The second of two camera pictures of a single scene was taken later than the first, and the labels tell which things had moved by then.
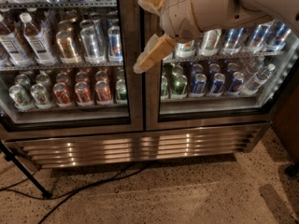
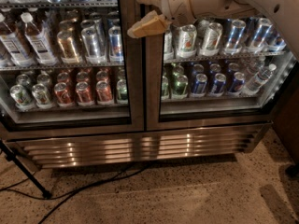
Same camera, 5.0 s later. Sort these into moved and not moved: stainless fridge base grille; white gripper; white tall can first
Moved: white gripper
Not moved: white tall can first; stainless fridge base grille
